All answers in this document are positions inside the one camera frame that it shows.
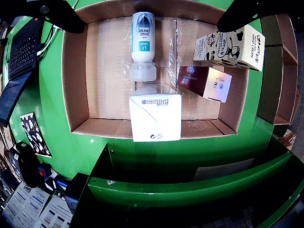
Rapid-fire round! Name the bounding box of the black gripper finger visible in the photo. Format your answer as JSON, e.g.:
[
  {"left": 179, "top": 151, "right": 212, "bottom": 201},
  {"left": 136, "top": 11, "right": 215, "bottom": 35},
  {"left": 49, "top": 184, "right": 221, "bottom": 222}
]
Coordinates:
[
  {"left": 217, "top": 0, "right": 304, "bottom": 33},
  {"left": 0, "top": 0, "right": 86, "bottom": 34}
]

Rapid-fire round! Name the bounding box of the dark red holographic box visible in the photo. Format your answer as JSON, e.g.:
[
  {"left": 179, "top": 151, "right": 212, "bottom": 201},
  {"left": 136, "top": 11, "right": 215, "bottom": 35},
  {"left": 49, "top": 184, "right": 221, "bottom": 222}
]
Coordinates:
[{"left": 177, "top": 66, "right": 233, "bottom": 104}]

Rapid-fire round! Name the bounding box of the white carton box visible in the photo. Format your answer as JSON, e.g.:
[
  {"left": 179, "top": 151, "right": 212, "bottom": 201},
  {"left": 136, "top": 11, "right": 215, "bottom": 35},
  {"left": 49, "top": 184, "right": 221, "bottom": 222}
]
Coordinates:
[{"left": 129, "top": 82, "right": 183, "bottom": 143}]

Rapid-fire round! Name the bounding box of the cow print hand cream box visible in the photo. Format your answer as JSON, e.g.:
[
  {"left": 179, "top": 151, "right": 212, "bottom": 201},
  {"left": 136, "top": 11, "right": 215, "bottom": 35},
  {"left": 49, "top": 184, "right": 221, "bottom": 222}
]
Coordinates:
[{"left": 192, "top": 24, "right": 266, "bottom": 72}]

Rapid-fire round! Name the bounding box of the shallow open cardboard box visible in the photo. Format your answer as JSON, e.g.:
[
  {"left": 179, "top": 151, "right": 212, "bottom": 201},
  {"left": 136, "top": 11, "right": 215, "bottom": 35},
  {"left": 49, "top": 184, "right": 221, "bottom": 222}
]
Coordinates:
[
  {"left": 260, "top": 14, "right": 299, "bottom": 66},
  {"left": 256, "top": 44, "right": 300, "bottom": 126}
]

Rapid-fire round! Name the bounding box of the large shallow cardboard tray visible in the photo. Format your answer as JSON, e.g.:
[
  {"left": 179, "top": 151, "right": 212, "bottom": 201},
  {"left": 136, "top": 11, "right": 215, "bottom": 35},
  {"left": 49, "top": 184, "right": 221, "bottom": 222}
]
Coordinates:
[{"left": 61, "top": 0, "right": 250, "bottom": 141}]

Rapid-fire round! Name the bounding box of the small brown floor box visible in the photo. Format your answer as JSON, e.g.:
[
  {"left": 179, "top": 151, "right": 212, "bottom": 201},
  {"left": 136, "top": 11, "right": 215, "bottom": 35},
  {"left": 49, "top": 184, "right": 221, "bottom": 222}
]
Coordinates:
[{"left": 273, "top": 129, "right": 297, "bottom": 150}]

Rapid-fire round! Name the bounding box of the black laptop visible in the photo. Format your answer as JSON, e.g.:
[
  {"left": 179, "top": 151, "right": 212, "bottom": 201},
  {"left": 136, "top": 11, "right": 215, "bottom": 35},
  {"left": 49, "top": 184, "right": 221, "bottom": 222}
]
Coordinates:
[{"left": 7, "top": 16, "right": 44, "bottom": 81}]

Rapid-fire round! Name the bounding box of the white shoe fresh bottle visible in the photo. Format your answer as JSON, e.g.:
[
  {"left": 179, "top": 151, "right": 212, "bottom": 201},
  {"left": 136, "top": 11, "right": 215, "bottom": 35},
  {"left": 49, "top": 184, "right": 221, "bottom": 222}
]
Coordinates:
[{"left": 130, "top": 11, "right": 157, "bottom": 83}]

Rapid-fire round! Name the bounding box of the dark blue flat panel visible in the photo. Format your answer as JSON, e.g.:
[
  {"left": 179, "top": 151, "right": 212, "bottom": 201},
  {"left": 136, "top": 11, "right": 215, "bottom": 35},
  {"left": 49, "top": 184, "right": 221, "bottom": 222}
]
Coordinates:
[{"left": 0, "top": 71, "right": 33, "bottom": 128}]

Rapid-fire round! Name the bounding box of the black white patterned card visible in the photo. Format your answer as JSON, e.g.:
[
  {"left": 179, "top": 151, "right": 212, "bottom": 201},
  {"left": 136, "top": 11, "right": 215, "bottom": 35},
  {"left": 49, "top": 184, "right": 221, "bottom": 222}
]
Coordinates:
[{"left": 20, "top": 112, "right": 53, "bottom": 158}]

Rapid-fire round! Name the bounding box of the black rounded device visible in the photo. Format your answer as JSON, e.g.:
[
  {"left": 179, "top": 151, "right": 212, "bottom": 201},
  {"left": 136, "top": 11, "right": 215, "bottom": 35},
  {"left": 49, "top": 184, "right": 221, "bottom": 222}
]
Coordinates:
[{"left": 9, "top": 142, "right": 41, "bottom": 188}]

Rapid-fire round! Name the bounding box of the small blue red object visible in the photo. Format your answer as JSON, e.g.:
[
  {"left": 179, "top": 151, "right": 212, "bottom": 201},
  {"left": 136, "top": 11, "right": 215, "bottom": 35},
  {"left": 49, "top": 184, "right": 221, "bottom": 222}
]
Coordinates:
[{"left": 38, "top": 163, "right": 52, "bottom": 178}]

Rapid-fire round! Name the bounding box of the white printed paper sheet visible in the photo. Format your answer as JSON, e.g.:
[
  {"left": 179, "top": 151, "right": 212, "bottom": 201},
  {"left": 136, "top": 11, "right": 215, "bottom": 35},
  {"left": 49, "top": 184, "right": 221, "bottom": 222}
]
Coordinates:
[
  {"left": 2, "top": 184, "right": 52, "bottom": 228},
  {"left": 35, "top": 194, "right": 73, "bottom": 228}
]

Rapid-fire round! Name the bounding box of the green metal shelf unit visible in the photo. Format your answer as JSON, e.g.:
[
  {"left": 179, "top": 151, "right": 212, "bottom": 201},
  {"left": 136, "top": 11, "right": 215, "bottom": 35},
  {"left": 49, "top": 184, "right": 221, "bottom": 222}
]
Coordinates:
[{"left": 68, "top": 142, "right": 304, "bottom": 228}]

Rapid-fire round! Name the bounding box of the light grey cable loop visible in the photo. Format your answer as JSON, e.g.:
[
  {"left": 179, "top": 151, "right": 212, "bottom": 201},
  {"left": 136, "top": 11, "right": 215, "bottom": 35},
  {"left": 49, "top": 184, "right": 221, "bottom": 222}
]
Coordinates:
[{"left": 35, "top": 23, "right": 60, "bottom": 57}]

